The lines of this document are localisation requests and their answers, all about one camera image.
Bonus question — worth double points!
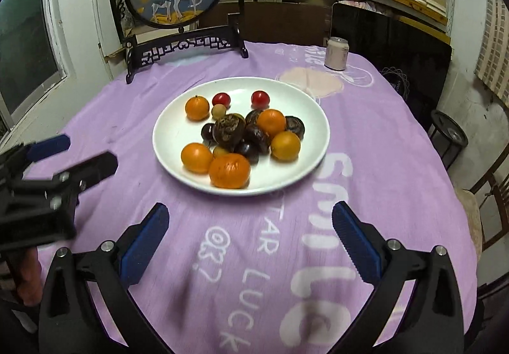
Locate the smooth orange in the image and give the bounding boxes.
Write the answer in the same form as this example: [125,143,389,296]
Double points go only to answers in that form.
[180,143,214,175]

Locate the large wrinkled mandarin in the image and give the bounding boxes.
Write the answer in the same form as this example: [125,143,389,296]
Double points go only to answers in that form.
[209,153,251,189]

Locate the small orange with stem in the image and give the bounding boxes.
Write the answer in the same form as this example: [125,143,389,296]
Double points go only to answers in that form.
[185,95,210,121]

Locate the yellow orange kumquat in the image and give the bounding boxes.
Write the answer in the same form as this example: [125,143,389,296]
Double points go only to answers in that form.
[271,131,301,162]

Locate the large dried brown fruit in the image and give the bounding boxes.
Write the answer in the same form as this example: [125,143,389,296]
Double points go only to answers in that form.
[213,114,246,152]

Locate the dark wrinkled fruit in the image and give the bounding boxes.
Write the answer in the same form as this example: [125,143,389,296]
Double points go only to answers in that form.
[286,116,305,140]

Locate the dark purple plum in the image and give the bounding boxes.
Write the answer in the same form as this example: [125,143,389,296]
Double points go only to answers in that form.
[235,140,260,165]

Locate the pale yellow longan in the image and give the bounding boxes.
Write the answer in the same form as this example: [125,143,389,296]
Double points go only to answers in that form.
[211,104,227,120]

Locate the brown wrinkled passion fruit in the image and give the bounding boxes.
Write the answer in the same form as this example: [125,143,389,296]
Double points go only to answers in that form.
[243,124,271,155]

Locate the red cherry tomato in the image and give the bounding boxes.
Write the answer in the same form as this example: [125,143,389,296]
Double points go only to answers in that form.
[212,92,231,109]
[251,90,270,110]

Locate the orange tangerine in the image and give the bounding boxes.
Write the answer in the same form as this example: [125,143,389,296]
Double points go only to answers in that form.
[256,109,286,138]

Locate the dark round chestnut fruit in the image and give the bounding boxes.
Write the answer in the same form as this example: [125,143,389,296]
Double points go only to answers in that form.
[245,109,262,125]

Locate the left hand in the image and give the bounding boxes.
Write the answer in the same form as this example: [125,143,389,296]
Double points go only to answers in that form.
[17,248,43,307]

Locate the window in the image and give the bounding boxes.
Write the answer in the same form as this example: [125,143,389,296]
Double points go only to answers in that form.
[1,0,69,130]

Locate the white oval plate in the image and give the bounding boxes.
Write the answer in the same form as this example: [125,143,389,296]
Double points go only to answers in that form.
[152,76,331,196]

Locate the purple tablecloth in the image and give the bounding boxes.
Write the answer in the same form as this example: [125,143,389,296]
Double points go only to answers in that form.
[29,43,477,353]

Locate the wooden chair right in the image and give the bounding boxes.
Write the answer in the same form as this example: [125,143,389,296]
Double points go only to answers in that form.
[469,145,509,251]

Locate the black stool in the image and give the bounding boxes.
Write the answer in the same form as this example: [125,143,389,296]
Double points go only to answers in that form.
[430,110,469,170]

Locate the black carved screen stand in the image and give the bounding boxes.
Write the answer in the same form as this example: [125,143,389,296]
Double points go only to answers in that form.
[109,0,248,83]

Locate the black cabinet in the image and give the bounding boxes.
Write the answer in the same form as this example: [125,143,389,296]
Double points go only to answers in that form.
[331,3,452,129]

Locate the small beige can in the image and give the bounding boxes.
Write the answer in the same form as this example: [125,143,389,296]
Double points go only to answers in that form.
[324,37,349,71]

